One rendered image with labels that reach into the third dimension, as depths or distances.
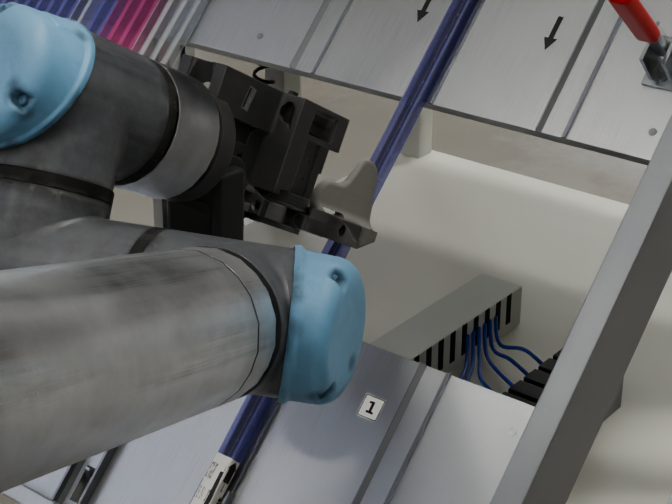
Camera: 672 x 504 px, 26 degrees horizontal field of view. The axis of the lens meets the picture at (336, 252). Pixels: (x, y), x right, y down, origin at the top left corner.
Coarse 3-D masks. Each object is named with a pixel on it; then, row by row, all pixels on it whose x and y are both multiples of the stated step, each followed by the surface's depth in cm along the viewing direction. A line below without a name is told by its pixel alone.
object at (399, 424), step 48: (384, 384) 97; (432, 384) 95; (192, 432) 102; (288, 432) 99; (336, 432) 97; (384, 432) 95; (432, 432) 94; (480, 432) 92; (48, 480) 106; (96, 480) 104; (144, 480) 102; (192, 480) 100; (240, 480) 98; (288, 480) 97; (336, 480) 95; (384, 480) 94; (432, 480) 92; (480, 480) 91
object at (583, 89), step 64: (256, 0) 117; (320, 0) 114; (384, 0) 111; (448, 0) 108; (512, 0) 106; (576, 0) 103; (640, 0) 101; (320, 64) 111; (384, 64) 108; (448, 64) 105; (512, 64) 103; (576, 64) 101; (640, 64) 98; (512, 128) 102; (576, 128) 99; (640, 128) 96
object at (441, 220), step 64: (384, 192) 181; (448, 192) 181; (512, 192) 181; (576, 192) 181; (384, 256) 165; (448, 256) 165; (512, 256) 165; (576, 256) 165; (384, 320) 151; (640, 384) 139; (640, 448) 129
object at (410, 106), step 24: (456, 0) 106; (456, 24) 105; (432, 48) 105; (432, 72) 105; (408, 96) 104; (408, 120) 104; (384, 144) 104; (384, 168) 103; (240, 408) 99; (264, 408) 99; (240, 432) 98; (240, 456) 99
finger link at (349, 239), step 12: (288, 216) 92; (300, 216) 91; (312, 216) 92; (324, 216) 92; (300, 228) 91; (312, 228) 92; (324, 228) 92; (336, 228) 93; (348, 228) 94; (360, 228) 97; (336, 240) 93; (348, 240) 95
